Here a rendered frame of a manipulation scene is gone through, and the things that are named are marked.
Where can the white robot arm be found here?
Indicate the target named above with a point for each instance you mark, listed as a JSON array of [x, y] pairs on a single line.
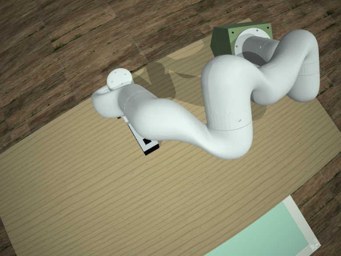
[[262, 70]]

